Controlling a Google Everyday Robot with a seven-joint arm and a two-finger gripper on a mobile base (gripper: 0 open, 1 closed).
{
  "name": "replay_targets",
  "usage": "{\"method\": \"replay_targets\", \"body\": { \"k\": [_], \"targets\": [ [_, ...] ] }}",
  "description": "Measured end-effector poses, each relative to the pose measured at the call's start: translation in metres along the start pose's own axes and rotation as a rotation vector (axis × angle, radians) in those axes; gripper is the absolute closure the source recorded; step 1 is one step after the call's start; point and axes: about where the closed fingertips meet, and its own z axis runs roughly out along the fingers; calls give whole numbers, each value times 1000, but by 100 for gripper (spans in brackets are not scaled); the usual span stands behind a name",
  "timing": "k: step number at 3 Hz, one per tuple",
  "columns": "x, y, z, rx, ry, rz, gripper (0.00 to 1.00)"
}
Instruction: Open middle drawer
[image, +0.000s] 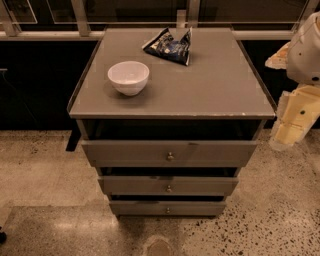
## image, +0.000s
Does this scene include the grey drawer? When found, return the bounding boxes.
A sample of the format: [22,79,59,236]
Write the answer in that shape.
[82,140,257,168]
[109,200,226,216]
[98,176,239,196]

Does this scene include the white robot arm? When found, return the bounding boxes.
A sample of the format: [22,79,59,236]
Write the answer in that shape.
[265,12,320,151]

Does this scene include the grey top drawer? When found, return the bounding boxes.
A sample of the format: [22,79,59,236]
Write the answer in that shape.
[82,140,257,168]

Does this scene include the grey drawer cabinet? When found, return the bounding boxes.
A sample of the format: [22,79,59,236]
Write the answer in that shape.
[68,28,275,203]

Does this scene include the grey bottom drawer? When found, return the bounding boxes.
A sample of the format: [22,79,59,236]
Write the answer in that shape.
[109,200,226,216]

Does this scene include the blue crumpled chip bag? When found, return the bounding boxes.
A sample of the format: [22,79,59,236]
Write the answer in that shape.
[142,28,192,66]

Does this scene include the white ceramic bowl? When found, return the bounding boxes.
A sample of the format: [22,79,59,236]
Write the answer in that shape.
[107,61,150,96]

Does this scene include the metal window railing frame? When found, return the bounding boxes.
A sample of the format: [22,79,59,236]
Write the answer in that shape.
[0,0,319,40]

